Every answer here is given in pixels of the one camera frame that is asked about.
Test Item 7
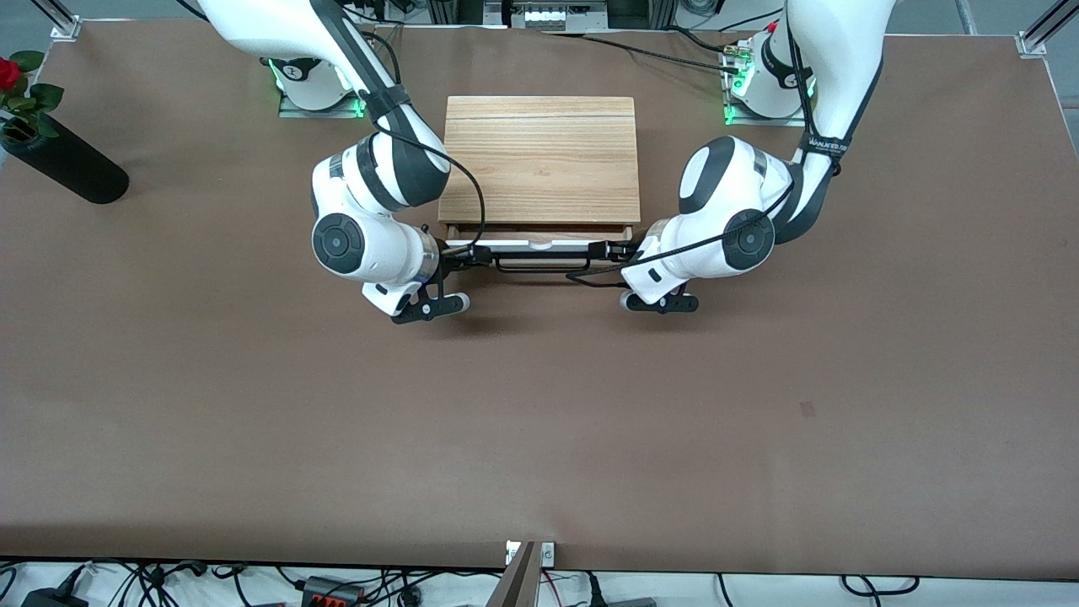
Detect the wooden post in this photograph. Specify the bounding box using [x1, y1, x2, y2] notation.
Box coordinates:
[485, 541, 540, 607]

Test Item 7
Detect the black power adapter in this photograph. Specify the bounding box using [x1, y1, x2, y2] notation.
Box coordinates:
[20, 586, 90, 607]

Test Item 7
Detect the white drawer with black handle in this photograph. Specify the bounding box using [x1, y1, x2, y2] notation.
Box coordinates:
[443, 223, 636, 274]

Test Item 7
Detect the white terminal block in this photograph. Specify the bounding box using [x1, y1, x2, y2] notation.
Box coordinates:
[513, 2, 576, 31]

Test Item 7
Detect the black cylindrical vase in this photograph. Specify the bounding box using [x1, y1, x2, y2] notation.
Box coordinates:
[0, 116, 131, 206]

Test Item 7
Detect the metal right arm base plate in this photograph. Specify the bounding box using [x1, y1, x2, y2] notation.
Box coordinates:
[277, 57, 368, 120]

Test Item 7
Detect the black looped floor cable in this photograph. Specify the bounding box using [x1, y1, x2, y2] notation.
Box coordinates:
[841, 574, 921, 597]

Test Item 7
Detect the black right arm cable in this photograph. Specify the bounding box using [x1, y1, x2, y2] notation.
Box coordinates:
[361, 30, 490, 255]

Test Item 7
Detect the black cable across table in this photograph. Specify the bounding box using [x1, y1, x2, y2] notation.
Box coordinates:
[546, 30, 751, 77]

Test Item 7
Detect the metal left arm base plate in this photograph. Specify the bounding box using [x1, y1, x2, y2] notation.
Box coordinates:
[722, 40, 813, 128]

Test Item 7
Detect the light wooden drawer cabinet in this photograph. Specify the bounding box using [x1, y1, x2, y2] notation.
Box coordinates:
[438, 95, 642, 247]

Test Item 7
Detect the small metal bracket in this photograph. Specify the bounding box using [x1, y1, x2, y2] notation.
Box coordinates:
[505, 540, 556, 567]

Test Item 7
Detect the black box with red connectors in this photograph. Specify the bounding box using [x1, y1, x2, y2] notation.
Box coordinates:
[301, 576, 366, 607]

